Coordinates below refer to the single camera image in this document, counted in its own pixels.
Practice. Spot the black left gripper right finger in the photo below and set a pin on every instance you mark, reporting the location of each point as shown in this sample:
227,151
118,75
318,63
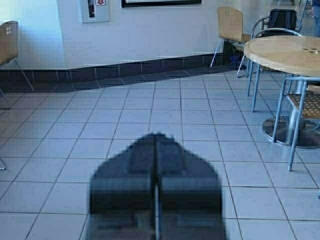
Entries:
188,195

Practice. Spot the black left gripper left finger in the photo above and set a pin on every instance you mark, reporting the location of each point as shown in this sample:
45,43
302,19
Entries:
120,197

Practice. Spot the woven seat metal chair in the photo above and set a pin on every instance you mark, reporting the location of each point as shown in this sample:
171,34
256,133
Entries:
299,131

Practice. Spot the round beige cafe table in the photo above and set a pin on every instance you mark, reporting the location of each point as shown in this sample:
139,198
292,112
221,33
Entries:
297,56

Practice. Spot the wooden chair at left edge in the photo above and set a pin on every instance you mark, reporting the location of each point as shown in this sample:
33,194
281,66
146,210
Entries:
9,49

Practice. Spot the wooden chair by wall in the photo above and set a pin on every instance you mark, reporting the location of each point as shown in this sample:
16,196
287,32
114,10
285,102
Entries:
230,29

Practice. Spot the black metal-frame armchair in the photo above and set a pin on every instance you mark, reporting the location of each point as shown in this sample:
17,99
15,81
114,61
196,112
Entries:
280,22

